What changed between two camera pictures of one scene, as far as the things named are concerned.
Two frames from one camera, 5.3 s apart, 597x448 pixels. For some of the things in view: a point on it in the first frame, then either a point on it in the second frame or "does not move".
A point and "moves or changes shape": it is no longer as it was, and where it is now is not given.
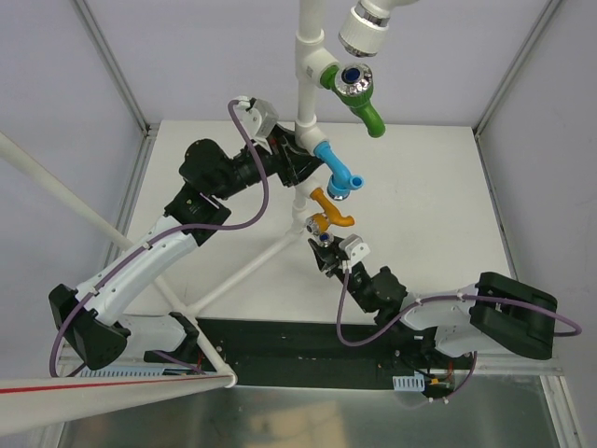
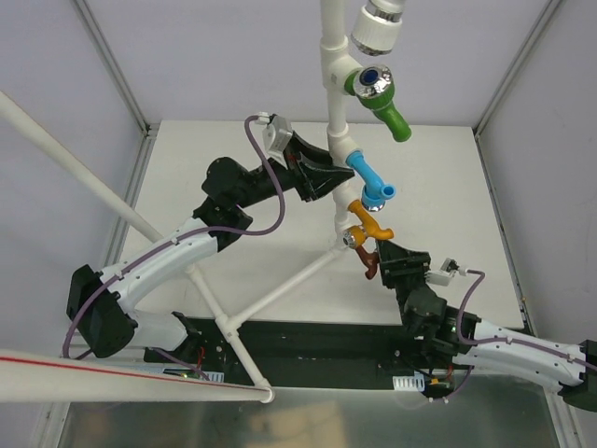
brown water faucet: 326,239 moves or changes shape
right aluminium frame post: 517,65 does not move
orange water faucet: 320,222 → 356,236
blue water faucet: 340,181 → 375,191
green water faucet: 353,83 → 374,87
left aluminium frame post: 148,129 does not move
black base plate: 317,353 does not move
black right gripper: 336,259 → 406,269
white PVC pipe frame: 30,402 → 27,377
